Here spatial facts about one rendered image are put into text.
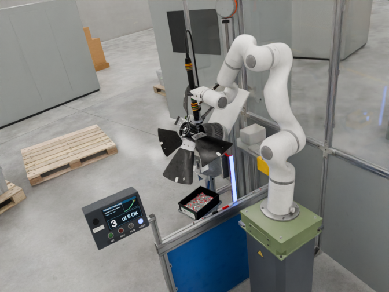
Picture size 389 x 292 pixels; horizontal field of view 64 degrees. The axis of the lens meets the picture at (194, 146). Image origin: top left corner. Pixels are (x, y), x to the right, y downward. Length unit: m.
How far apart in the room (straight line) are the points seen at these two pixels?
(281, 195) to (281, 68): 0.58
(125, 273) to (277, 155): 1.92
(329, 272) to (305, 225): 1.21
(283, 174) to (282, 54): 0.52
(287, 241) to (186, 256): 0.70
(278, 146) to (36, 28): 6.36
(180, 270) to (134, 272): 0.92
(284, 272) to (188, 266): 0.61
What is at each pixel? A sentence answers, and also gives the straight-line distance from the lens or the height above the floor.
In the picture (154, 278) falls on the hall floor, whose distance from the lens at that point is 2.78.
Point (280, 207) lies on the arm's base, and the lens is 1.57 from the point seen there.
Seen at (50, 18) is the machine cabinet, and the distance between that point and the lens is 7.36.
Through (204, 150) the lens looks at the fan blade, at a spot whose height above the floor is 1.16.
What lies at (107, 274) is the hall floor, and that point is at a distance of 2.95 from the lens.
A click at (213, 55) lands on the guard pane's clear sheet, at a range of 3.00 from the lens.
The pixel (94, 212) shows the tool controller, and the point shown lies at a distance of 1.49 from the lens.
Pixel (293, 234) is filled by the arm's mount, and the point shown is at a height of 1.03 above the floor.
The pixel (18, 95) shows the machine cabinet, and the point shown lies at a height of 0.50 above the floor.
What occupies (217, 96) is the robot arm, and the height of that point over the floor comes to 1.54.
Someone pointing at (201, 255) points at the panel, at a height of 0.60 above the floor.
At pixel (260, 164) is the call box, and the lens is 1.97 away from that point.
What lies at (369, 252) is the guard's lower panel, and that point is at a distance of 2.47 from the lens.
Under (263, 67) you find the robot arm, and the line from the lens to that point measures 1.32.
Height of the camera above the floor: 2.11
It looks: 29 degrees down
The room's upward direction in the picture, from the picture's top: 9 degrees counter-clockwise
